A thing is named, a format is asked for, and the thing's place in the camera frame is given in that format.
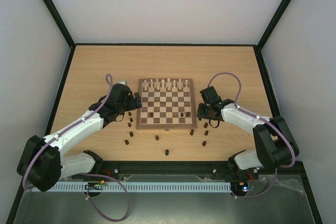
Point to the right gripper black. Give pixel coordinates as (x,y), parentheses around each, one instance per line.
(203,112)

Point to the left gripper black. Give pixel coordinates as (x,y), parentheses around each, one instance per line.
(132,104)

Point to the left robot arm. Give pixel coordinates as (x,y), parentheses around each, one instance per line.
(44,162)

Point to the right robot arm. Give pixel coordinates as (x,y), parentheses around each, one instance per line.
(274,144)

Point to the wooden chess board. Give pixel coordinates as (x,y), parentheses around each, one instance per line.
(166,106)

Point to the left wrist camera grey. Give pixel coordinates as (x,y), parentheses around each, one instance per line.
(124,82)

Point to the light blue cable duct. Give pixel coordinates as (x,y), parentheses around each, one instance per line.
(144,187)

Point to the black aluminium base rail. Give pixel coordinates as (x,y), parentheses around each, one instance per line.
(211,169)

